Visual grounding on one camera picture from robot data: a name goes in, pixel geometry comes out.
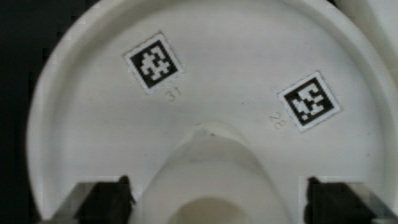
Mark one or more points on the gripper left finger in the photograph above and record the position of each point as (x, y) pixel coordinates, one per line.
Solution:
(98, 204)

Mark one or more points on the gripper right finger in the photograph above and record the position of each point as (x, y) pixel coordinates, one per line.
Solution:
(345, 204)

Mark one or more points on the white cylindrical table leg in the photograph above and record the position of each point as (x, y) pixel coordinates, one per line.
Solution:
(212, 187)

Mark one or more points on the white round table top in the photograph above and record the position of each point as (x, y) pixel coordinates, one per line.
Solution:
(258, 63)

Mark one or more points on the white front fence bar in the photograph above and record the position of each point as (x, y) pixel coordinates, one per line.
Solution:
(374, 14)

